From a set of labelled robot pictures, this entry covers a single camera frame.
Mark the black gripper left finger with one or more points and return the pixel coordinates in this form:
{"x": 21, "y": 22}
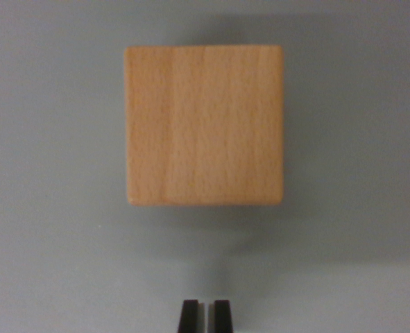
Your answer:
{"x": 190, "y": 319}

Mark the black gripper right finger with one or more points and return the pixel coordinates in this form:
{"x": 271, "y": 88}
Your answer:
{"x": 222, "y": 319}

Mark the wooden cube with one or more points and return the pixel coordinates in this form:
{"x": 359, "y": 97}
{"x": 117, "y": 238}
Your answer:
{"x": 204, "y": 125}

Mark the grey plastic tray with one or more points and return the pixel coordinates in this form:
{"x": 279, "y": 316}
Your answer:
{"x": 52, "y": 173}

